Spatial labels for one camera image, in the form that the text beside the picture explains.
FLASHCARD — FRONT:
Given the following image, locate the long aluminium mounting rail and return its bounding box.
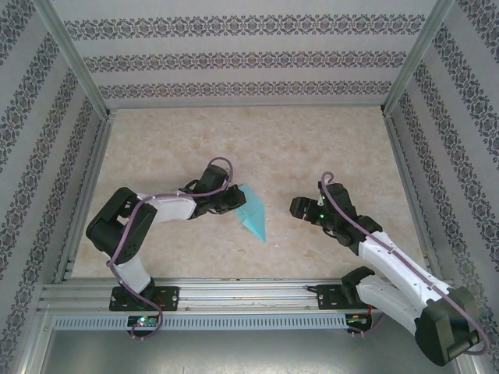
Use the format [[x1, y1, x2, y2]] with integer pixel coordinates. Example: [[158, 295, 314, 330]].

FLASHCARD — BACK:
[[37, 277, 463, 313]]

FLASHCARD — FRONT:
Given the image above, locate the grey metal sheet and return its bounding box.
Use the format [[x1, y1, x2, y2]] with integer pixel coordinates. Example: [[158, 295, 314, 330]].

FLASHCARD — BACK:
[[23, 307, 480, 374]]

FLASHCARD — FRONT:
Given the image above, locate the aluminium side rail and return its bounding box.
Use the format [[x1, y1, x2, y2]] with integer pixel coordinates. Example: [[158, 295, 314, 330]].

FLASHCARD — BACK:
[[52, 111, 116, 284], [381, 111, 445, 281]]

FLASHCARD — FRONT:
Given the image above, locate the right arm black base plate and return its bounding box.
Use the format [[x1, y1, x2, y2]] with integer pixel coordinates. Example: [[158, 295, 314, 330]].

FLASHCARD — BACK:
[[317, 283, 375, 312]]

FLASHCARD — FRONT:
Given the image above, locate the grey slotted cable duct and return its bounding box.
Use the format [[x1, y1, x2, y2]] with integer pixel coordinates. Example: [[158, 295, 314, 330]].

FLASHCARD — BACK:
[[52, 314, 349, 330]]

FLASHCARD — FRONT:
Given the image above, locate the teal paper sheet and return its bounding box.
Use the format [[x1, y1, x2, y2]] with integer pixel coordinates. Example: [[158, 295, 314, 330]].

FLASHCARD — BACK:
[[234, 182, 267, 244]]

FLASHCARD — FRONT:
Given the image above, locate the aluminium frame post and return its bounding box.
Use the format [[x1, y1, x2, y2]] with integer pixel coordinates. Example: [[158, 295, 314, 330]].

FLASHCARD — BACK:
[[380, 0, 459, 118], [29, 0, 114, 120]]

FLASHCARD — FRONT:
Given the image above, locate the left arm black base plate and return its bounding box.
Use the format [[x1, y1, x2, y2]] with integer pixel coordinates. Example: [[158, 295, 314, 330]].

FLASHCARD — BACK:
[[108, 285, 181, 313]]

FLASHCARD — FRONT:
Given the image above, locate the thin aluminium cross rail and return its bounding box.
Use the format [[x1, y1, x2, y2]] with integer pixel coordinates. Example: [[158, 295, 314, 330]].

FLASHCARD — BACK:
[[107, 101, 386, 111]]

